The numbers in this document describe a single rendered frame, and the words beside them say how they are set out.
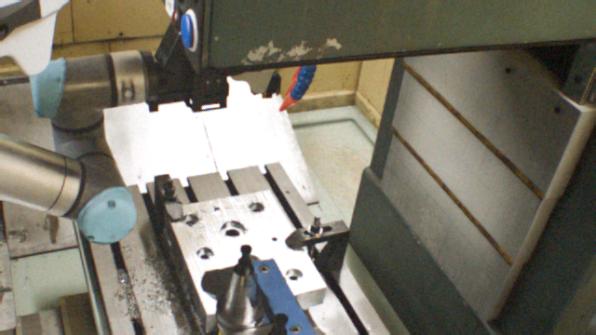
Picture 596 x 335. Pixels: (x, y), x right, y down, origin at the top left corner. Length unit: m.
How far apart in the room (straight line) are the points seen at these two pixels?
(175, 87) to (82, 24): 1.08
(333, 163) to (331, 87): 0.33
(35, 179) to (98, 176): 0.09
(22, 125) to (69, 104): 1.09
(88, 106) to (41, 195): 0.16
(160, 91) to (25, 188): 0.25
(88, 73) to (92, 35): 1.13
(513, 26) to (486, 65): 0.50
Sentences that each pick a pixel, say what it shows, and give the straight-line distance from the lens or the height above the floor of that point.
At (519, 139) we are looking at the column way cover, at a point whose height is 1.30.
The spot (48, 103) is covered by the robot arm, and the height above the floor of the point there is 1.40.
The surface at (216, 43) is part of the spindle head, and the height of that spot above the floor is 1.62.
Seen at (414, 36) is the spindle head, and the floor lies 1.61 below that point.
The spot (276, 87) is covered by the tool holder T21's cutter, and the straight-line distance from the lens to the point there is 0.98.
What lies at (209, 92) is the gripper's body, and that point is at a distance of 0.93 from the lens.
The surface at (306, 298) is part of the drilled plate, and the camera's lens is 1.20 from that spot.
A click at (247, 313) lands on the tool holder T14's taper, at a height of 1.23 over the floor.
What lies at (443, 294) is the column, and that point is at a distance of 1.49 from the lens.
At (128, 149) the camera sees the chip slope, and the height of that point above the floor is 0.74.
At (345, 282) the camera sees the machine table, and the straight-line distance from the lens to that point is 1.34.
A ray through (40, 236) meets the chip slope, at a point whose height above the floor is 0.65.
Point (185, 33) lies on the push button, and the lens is 0.56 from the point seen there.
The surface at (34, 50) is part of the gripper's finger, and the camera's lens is 0.44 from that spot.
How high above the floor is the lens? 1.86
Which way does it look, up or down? 36 degrees down
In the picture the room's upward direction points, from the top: 9 degrees clockwise
